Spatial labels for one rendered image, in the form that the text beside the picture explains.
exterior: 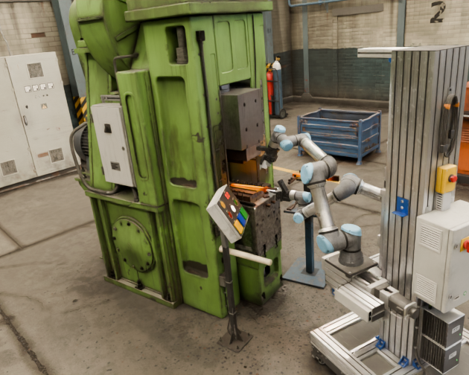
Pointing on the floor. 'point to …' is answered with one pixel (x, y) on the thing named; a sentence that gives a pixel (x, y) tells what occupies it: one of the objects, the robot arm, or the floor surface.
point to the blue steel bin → (342, 132)
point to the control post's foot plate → (235, 340)
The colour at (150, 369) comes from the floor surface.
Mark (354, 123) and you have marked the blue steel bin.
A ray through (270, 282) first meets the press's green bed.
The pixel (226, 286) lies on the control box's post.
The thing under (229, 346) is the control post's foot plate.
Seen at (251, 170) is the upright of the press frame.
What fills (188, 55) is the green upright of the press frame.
